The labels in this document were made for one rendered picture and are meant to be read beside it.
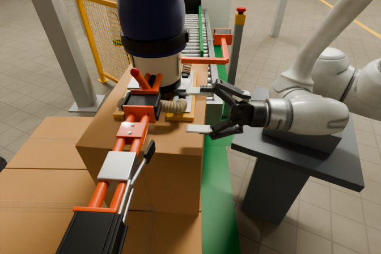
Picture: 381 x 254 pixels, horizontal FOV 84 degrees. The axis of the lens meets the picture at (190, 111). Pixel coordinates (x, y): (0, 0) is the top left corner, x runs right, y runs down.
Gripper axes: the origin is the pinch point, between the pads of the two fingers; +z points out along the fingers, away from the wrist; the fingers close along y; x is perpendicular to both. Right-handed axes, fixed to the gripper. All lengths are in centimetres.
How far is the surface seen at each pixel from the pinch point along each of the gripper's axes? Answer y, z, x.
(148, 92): -2.3, 12.7, 4.9
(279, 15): 69, -132, 352
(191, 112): 10.9, 0.3, 12.3
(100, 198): -0.6, 14.9, -26.9
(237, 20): 11, -27, 120
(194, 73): 10.8, 0.6, 39.5
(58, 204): 53, 58, -4
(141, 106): -3.0, 12.9, -2.4
